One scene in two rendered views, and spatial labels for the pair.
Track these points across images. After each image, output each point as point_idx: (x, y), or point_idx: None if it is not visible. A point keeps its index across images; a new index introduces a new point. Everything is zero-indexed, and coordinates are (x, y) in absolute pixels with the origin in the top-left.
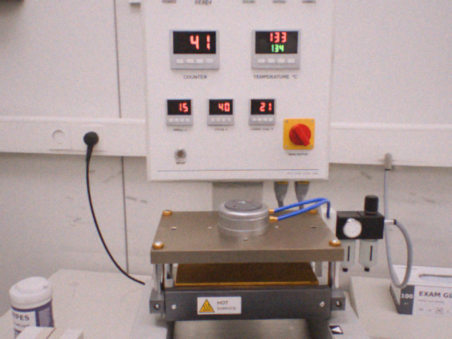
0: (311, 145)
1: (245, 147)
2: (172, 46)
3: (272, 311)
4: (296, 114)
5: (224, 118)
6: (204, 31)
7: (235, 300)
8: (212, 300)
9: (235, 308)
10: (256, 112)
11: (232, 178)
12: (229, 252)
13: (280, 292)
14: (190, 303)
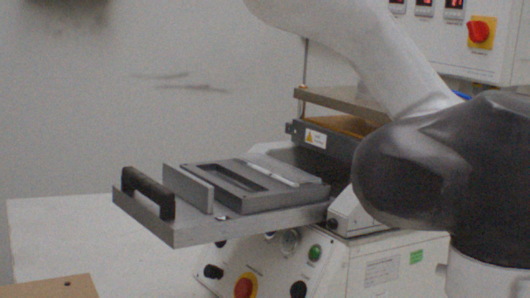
0: (489, 45)
1: (439, 40)
2: None
3: (342, 154)
4: (483, 11)
5: (426, 9)
6: None
7: (323, 137)
8: (312, 132)
9: (323, 143)
10: (449, 6)
11: None
12: (330, 99)
13: (347, 138)
14: (302, 132)
